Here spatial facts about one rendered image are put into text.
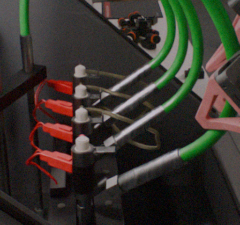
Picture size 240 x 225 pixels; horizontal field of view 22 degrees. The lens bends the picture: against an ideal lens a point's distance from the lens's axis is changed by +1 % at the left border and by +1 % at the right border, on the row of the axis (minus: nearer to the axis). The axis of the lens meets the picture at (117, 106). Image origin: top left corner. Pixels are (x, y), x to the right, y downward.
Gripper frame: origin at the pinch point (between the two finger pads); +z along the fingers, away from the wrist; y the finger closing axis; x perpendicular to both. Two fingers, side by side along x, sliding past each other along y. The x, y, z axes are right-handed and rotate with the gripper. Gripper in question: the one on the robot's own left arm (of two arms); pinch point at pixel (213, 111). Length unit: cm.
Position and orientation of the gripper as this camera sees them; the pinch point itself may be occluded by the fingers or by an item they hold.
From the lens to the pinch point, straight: 60.5
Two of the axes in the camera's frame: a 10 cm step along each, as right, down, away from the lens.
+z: -4.7, 3.7, 8.0
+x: 6.5, 7.6, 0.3
